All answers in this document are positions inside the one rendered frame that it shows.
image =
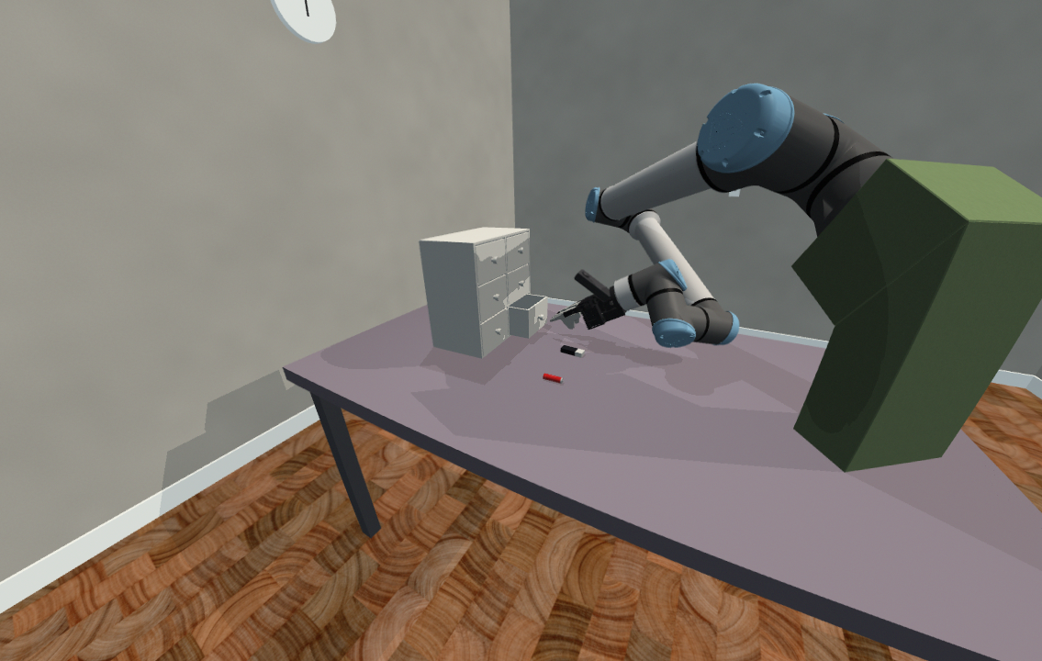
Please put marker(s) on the white drawer with knob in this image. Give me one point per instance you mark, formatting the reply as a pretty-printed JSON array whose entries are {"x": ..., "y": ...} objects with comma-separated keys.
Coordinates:
[
  {"x": 487, "y": 266},
  {"x": 517, "y": 249}
]

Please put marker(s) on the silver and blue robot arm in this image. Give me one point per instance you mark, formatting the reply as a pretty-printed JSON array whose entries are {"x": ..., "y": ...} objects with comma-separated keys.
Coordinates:
[{"x": 757, "y": 135}]

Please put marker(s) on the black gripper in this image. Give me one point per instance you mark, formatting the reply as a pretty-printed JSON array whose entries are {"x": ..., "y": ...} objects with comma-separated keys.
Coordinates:
[{"x": 595, "y": 312}]

